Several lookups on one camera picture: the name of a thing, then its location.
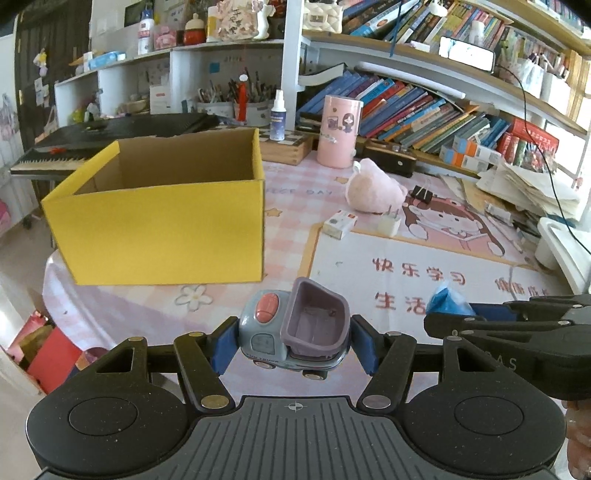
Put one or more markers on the white pen organizer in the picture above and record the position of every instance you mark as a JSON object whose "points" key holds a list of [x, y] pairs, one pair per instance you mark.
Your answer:
{"points": [[554, 87]]}

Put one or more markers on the bamboo blind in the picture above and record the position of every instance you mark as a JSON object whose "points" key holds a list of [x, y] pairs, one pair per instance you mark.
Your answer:
{"points": [[581, 87]]}

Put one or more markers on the white shelf unit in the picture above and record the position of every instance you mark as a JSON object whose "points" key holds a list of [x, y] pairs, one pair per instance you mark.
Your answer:
{"points": [[291, 46]]}

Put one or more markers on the blue and white flat box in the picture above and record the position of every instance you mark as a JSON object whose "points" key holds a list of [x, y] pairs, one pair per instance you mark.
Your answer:
{"points": [[106, 59]]}

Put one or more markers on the black electronic keyboard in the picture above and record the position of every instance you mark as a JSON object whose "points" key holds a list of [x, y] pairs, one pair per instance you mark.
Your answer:
{"points": [[138, 124]]}

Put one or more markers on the red paper bag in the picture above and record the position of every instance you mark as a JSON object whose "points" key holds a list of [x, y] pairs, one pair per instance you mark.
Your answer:
{"points": [[51, 355]]}

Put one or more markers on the white spray bottle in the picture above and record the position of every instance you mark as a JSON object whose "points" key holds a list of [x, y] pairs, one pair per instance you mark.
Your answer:
{"points": [[277, 122]]}

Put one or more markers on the wooden chessboard box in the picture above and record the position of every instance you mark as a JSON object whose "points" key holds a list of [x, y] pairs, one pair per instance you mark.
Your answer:
{"points": [[286, 150]]}

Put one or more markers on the orange and white carton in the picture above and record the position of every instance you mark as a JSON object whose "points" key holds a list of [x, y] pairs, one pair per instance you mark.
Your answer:
{"points": [[478, 148], [464, 160]]}

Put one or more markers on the black rectangular case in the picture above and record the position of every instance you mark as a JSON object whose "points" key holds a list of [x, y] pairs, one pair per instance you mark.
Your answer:
{"points": [[392, 160]]}

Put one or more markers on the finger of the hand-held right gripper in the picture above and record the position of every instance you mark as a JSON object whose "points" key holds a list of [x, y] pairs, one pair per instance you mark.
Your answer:
{"points": [[494, 311], [461, 325]]}

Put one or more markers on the small white and red box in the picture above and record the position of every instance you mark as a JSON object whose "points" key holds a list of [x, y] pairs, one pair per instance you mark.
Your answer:
{"points": [[339, 224]]}

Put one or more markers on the pink cartoon canister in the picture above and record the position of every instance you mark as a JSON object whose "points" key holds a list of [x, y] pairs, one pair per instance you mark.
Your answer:
{"points": [[337, 134]]}

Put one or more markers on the blue plastic glove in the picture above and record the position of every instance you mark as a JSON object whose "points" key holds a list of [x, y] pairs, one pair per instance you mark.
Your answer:
{"points": [[445, 300]]}

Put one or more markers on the row of books under ceiling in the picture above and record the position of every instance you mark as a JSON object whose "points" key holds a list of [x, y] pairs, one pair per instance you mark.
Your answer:
{"points": [[471, 23]]}

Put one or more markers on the tall red bottle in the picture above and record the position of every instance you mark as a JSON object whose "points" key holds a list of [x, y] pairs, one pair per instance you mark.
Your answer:
{"points": [[242, 99]]}

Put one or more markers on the black binder clip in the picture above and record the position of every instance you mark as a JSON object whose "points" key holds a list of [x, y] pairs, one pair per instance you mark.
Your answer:
{"points": [[422, 194]]}

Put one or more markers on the white quilted handbag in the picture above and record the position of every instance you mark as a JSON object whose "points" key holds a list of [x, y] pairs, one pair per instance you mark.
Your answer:
{"points": [[323, 18]]}

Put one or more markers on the white bottle with blue cap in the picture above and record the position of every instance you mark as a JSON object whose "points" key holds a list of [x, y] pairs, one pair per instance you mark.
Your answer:
{"points": [[146, 37]]}

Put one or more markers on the black picture frame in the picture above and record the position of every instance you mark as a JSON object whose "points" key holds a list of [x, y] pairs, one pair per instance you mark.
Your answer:
{"points": [[138, 14]]}

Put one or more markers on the white charger plug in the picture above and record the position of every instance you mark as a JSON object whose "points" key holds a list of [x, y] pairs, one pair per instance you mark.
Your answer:
{"points": [[388, 226]]}

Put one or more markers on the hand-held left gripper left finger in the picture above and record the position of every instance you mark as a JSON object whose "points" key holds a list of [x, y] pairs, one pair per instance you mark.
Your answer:
{"points": [[226, 344]]}

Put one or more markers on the grey toy dump truck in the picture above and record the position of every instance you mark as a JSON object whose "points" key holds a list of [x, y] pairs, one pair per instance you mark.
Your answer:
{"points": [[314, 323]]}

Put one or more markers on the stack of papers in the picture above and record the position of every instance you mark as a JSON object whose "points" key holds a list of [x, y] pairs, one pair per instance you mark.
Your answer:
{"points": [[531, 189]]}

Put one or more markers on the dark door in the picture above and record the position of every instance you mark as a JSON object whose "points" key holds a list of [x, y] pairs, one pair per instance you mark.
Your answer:
{"points": [[32, 37]]}

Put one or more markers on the pink gift box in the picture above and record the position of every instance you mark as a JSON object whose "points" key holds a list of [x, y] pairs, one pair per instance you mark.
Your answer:
{"points": [[165, 39]]}

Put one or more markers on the pink printed desktop mat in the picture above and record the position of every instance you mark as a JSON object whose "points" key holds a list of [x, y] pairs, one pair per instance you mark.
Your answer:
{"points": [[346, 254]]}

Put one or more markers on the pink plush toy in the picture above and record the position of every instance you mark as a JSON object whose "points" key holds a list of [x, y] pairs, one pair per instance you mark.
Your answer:
{"points": [[374, 189]]}

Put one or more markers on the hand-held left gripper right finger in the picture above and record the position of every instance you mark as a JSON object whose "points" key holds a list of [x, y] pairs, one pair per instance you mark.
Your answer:
{"points": [[364, 345]]}

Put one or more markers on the rectangular mirror clock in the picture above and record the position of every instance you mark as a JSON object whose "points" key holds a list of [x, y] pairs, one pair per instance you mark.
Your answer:
{"points": [[466, 53]]}

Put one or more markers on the yellow cardboard box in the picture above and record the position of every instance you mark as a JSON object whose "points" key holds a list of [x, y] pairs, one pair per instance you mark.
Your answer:
{"points": [[161, 235]]}

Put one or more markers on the white desk riser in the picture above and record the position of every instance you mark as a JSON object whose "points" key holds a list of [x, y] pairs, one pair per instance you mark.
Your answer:
{"points": [[563, 249]]}

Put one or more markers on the long row of leaning books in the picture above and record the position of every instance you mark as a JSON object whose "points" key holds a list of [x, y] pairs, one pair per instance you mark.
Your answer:
{"points": [[406, 110]]}

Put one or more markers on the red round figurine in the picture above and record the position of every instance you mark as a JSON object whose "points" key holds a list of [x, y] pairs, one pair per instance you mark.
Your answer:
{"points": [[194, 36]]}

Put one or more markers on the small hanging doll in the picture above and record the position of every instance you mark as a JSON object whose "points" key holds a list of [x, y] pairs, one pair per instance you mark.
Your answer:
{"points": [[40, 62]]}

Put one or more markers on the person's right hand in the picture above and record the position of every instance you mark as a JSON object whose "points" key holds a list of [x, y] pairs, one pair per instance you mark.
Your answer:
{"points": [[579, 438]]}

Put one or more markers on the white box with red label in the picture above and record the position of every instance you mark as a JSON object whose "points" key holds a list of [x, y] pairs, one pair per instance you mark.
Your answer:
{"points": [[160, 101]]}

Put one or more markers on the white brush holder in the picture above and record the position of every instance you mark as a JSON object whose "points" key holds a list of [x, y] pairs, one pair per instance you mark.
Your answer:
{"points": [[217, 110]]}

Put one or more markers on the small white printed packet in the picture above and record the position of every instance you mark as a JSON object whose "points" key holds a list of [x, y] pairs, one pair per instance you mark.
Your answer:
{"points": [[498, 212]]}

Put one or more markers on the red book box set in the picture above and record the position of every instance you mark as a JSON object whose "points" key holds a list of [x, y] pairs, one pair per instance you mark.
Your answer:
{"points": [[531, 134]]}

